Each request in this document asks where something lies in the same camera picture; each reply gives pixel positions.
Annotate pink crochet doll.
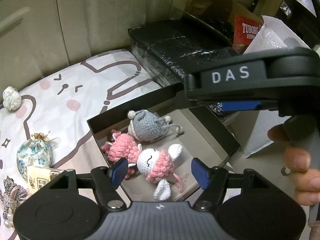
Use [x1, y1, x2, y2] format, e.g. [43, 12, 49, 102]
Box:
[101, 129, 184, 201]

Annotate grey crochet mouse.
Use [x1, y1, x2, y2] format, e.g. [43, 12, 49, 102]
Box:
[127, 109, 184, 142]

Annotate yellow tissue pack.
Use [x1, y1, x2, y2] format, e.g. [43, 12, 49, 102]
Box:
[27, 166, 62, 194]

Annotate blue floral drawstring pouch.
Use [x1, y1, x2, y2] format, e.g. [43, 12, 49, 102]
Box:
[16, 133, 53, 181]

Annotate striped rope toy with pearls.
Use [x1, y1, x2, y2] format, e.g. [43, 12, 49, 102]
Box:
[1, 176, 28, 228]

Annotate white yarn ball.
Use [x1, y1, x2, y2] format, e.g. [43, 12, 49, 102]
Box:
[3, 86, 22, 111]

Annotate person's right hand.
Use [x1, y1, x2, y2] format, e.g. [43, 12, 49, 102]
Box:
[267, 124, 320, 207]

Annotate black cardboard box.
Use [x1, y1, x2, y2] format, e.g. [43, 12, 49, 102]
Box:
[88, 83, 240, 201]

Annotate white bubble mailer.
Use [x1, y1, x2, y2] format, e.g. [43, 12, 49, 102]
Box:
[240, 16, 310, 158]

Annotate red Tuborg carton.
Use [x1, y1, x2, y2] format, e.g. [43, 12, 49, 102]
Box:
[232, 15, 261, 54]

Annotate cartoon bunny bed sheet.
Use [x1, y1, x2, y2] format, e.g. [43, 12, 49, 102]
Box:
[1, 49, 159, 186]

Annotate brown cardboard box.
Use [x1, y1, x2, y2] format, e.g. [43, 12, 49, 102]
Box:
[169, 0, 263, 49]

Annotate black wrapped package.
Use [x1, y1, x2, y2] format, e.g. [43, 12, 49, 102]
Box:
[127, 15, 238, 128]

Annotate cream cabinet with doors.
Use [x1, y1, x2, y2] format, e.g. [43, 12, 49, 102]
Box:
[0, 0, 276, 98]

